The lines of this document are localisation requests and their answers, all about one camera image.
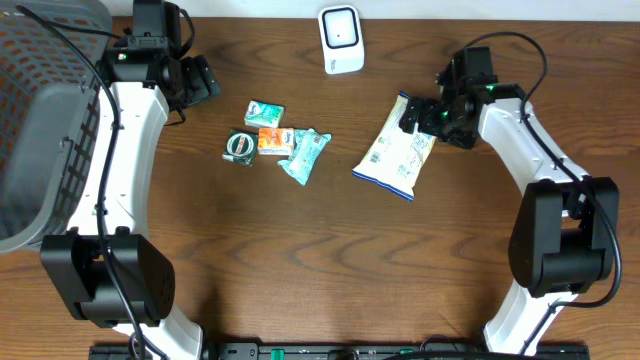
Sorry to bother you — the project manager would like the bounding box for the cream snack bag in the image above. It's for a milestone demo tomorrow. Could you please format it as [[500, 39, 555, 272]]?
[[352, 92, 436, 202]]

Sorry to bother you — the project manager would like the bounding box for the teal Kleenex tissue pack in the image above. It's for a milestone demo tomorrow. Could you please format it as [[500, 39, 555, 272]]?
[[244, 100, 285, 128]]

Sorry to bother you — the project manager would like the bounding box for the dark green round-logo packet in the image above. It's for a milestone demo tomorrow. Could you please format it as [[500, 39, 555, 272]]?
[[222, 130, 258, 166]]

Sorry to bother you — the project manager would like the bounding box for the orange Kleenex tissue pack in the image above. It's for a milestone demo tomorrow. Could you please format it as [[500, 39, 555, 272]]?
[[257, 128, 295, 156]]

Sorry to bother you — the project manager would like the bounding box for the mint green wipes pack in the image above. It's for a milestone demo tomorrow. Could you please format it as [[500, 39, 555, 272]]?
[[278, 128, 332, 186]]

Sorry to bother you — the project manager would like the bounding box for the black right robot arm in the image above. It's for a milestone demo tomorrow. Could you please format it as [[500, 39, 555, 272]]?
[[399, 46, 621, 356]]

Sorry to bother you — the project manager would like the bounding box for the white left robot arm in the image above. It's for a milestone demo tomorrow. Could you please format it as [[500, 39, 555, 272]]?
[[40, 1, 220, 359]]

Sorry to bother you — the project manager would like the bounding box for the white barcode scanner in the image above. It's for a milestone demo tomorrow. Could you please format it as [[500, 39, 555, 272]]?
[[317, 5, 365, 75]]

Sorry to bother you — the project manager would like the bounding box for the dark grey plastic basket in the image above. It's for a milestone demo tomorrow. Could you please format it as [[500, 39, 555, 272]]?
[[1, 1, 100, 253]]

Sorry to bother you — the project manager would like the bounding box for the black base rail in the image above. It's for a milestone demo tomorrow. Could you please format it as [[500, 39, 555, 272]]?
[[87, 340, 591, 360]]

